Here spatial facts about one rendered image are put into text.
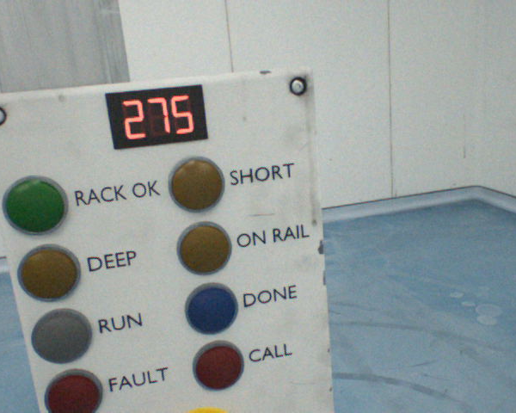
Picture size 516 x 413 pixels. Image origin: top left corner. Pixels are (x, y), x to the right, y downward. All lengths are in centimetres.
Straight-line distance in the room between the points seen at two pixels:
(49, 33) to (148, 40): 345
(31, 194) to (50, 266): 4
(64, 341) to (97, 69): 16
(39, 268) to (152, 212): 6
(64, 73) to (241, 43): 354
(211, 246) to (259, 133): 7
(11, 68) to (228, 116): 13
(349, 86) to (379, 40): 39
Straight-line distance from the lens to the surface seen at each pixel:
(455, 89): 450
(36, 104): 29
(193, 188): 28
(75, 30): 34
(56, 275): 29
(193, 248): 29
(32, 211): 29
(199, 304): 30
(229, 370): 32
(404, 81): 428
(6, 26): 35
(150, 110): 28
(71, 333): 31
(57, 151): 29
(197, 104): 28
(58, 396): 32
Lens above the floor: 122
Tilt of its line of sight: 15 degrees down
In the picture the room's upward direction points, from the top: 5 degrees counter-clockwise
